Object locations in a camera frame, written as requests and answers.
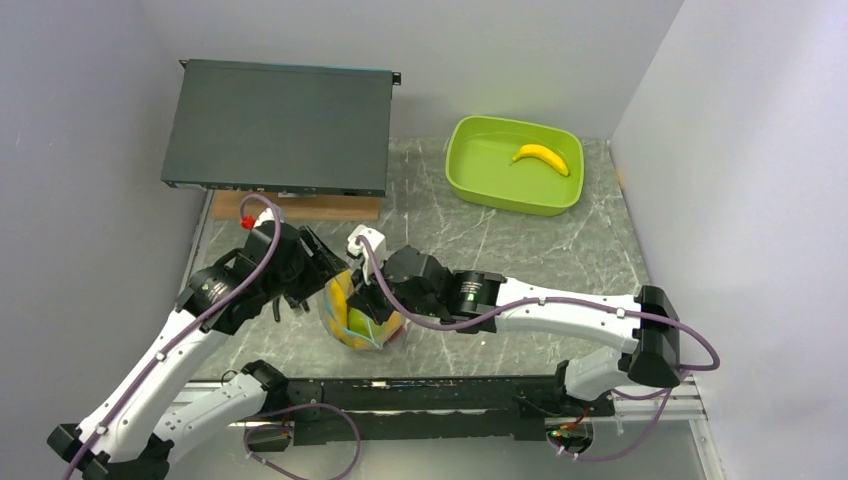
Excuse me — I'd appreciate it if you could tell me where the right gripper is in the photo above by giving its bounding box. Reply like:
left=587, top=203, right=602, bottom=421
left=346, top=253, right=441, bottom=326

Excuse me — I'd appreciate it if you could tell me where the green lime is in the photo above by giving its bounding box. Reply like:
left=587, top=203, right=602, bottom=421
left=347, top=308, right=373, bottom=338

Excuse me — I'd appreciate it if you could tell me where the yellow banana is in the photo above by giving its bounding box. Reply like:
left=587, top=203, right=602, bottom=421
left=327, top=274, right=351, bottom=337
left=511, top=144, right=570, bottom=177

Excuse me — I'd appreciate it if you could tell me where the orange yellow mango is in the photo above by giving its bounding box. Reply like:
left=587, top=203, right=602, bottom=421
left=342, top=312, right=406, bottom=350

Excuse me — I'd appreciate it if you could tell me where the clear zip top bag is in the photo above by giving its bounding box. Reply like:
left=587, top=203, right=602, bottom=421
left=316, top=269, right=407, bottom=351

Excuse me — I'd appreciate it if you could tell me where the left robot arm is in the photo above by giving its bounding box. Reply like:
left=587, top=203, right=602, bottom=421
left=47, top=219, right=348, bottom=479

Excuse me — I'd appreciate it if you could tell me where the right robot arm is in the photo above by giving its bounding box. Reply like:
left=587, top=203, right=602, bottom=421
left=347, top=237, right=684, bottom=415

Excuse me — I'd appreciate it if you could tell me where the wooden block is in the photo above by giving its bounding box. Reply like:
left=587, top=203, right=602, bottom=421
left=209, top=191, right=382, bottom=221

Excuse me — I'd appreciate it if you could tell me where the dark grey rack box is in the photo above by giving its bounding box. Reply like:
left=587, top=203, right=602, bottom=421
left=160, top=59, right=402, bottom=197

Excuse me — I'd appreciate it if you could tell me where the green plastic bin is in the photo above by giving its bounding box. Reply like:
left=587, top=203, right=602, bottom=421
left=445, top=115, right=585, bottom=216

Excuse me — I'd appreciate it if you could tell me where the yellow banana behind mango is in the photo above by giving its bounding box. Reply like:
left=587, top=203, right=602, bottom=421
left=511, top=144, right=570, bottom=177

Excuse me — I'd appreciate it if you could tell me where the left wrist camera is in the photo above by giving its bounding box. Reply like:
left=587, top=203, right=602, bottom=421
left=240, top=207, right=285, bottom=230

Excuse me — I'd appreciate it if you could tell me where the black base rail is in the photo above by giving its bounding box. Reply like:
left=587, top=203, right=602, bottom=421
left=253, top=375, right=615, bottom=446

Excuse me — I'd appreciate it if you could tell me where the aluminium frame rail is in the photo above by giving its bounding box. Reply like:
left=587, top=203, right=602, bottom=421
left=171, top=382, right=707, bottom=461

